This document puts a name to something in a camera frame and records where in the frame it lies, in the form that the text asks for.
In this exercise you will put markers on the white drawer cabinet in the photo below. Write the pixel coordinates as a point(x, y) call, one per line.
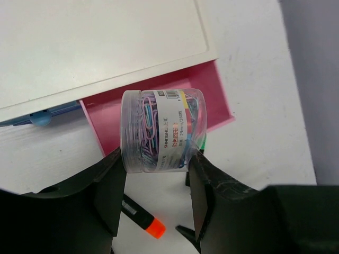
point(54, 52)

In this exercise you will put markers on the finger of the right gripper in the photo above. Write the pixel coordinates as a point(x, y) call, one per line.
point(189, 234)

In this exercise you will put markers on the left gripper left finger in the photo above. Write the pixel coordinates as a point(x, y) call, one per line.
point(77, 215)

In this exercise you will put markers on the orange cap black highlighter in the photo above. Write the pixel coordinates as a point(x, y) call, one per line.
point(142, 218)

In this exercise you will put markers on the clear paperclip jar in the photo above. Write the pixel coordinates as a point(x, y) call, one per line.
point(160, 130)

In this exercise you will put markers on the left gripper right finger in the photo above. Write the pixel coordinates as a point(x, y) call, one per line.
point(231, 217)

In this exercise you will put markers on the pink small drawer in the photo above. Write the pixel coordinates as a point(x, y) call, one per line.
point(103, 110)

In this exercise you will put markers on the light blue small drawer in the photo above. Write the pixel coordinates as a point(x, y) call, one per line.
point(44, 117)

